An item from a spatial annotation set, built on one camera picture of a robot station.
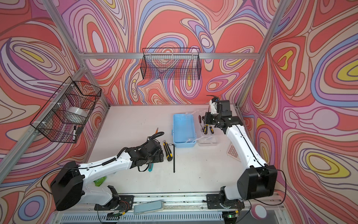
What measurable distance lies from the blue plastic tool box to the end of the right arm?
9.4 inches

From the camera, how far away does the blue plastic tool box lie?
92 centimetres

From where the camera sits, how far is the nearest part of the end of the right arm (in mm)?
561
